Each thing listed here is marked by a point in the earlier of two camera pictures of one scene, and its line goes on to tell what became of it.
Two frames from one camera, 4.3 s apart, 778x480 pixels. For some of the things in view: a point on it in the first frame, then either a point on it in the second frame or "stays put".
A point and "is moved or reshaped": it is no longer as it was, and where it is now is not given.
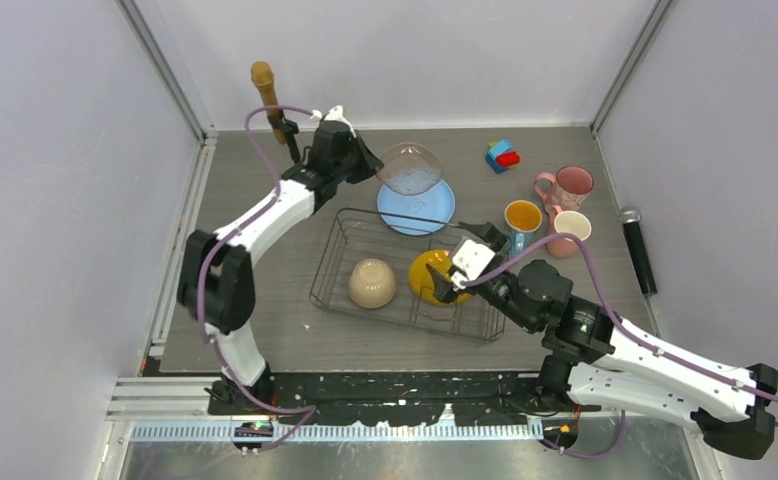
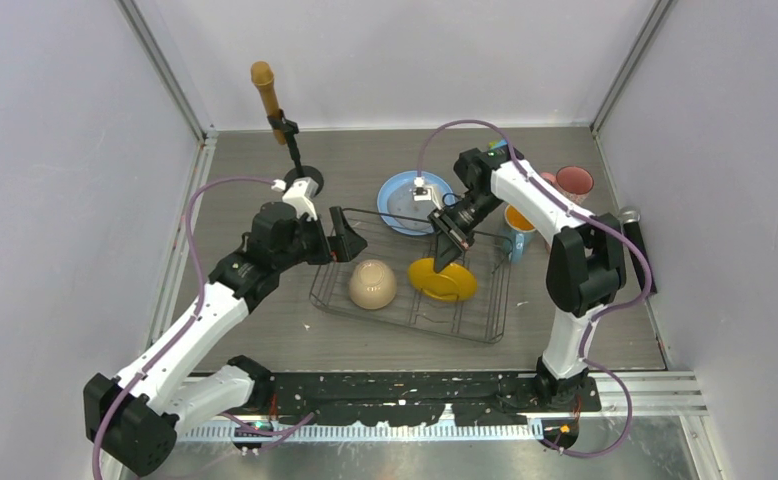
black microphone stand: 290,128 stays put
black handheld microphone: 630,219 stays put
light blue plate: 422,214 is moved or reshaped
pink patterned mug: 570,184 stays put
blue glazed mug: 522,219 stays put
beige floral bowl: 372,283 stays put
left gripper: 370,164 → 349,242
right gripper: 485,232 → 450,240
